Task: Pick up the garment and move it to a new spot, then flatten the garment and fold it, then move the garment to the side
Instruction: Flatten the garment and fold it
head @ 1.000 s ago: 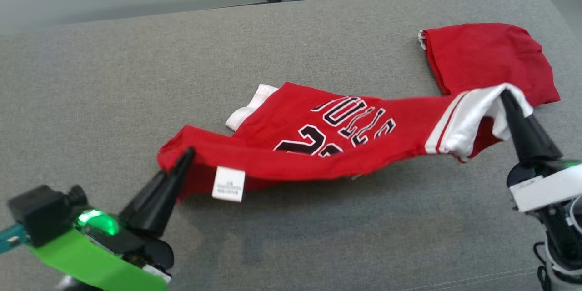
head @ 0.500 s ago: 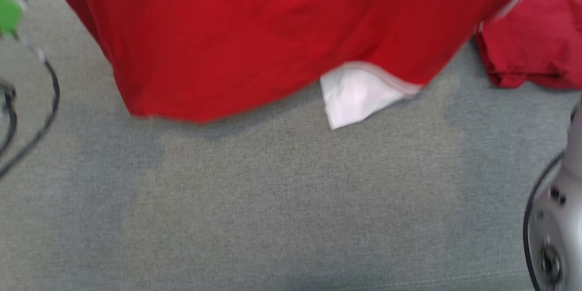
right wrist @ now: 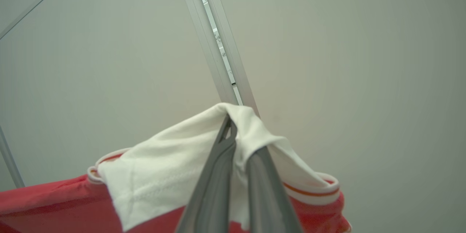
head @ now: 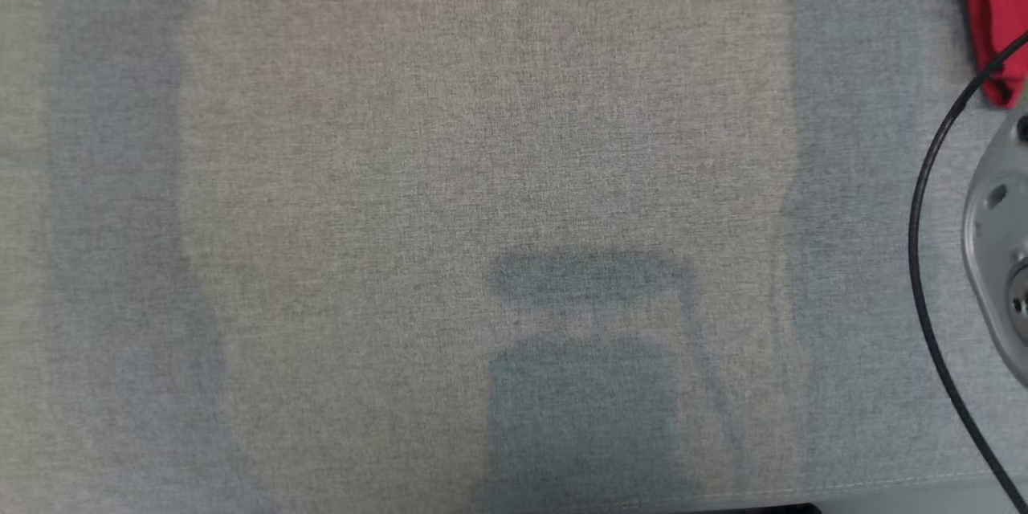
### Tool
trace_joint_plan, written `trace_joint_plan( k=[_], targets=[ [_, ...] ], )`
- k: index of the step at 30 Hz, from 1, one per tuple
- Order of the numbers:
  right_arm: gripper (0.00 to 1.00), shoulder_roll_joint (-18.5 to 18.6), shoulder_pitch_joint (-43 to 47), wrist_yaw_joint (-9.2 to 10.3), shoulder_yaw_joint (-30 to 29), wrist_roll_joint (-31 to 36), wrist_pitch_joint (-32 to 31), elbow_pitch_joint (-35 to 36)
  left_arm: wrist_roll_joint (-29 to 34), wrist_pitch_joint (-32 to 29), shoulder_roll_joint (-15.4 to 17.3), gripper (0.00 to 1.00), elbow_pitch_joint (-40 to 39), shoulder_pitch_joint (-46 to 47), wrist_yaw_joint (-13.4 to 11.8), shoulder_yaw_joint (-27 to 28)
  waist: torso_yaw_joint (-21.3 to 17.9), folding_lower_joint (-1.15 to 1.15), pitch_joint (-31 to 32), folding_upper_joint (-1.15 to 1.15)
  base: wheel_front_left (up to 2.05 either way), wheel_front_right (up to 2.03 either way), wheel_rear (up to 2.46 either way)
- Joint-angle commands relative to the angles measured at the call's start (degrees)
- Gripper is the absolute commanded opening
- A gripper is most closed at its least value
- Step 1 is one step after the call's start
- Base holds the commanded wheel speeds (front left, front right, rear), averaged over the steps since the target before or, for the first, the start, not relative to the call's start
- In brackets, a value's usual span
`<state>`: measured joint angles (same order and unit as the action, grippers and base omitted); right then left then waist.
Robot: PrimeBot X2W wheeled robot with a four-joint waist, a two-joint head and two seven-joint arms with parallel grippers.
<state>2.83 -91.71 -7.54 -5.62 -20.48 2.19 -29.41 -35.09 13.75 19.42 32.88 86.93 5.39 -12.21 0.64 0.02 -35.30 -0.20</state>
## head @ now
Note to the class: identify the red garment with white trim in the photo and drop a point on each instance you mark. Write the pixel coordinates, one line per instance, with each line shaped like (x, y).
(1004, 0)

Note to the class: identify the grey fabric sofa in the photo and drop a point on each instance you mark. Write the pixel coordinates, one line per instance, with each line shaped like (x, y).
(401, 217)

